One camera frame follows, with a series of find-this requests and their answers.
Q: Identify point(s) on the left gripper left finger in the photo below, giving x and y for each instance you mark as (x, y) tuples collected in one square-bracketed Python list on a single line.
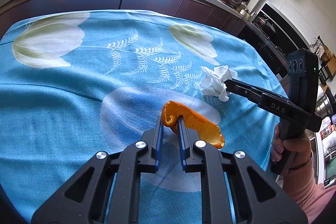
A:
[(106, 188)]

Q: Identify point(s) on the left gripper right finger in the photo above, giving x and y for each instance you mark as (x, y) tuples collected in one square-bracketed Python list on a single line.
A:
[(234, 188)]

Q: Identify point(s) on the orange peel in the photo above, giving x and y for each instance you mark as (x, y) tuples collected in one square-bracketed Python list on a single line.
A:
[(207, 130)]

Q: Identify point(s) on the white tissue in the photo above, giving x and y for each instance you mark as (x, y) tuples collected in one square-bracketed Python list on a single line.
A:
[(213, 82)]

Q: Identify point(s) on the person's right hand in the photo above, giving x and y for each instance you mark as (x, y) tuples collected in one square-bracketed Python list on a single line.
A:
[(301, 147)]

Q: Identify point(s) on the blue floral tablecloth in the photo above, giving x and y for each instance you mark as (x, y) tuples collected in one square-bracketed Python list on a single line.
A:
[(76, 83)]

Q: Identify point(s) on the dark lower cabinets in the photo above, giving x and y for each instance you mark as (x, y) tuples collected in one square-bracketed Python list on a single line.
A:
[(208, 12)]

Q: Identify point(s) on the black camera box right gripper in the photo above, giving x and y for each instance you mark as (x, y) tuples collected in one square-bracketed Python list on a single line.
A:
[(303, 79)]

